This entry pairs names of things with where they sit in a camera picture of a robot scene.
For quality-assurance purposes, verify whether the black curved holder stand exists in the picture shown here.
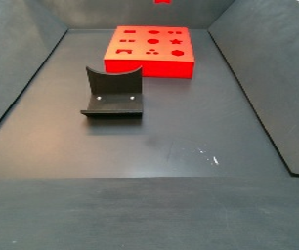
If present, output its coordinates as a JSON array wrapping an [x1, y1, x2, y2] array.
[[81, 67, 144, 117]]

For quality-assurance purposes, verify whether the red shape sorter box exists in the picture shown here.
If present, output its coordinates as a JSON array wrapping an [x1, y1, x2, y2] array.
[[104, 25, 196, 78]]

